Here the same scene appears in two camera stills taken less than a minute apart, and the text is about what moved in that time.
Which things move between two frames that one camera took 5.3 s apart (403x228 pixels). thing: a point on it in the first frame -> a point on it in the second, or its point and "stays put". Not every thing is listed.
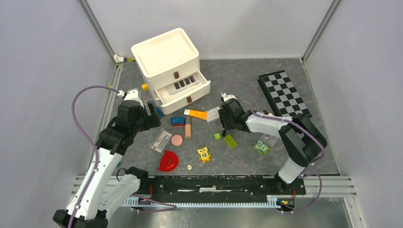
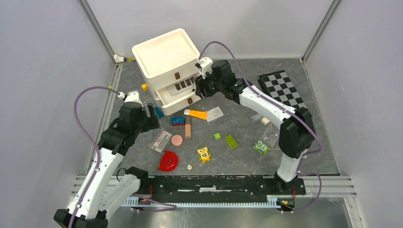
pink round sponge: x=177 y=140 stays put
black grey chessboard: x=284 y=97 stays put
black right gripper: x=222 y=117 -> x=201 y=83
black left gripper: x=152 y=120 stays put
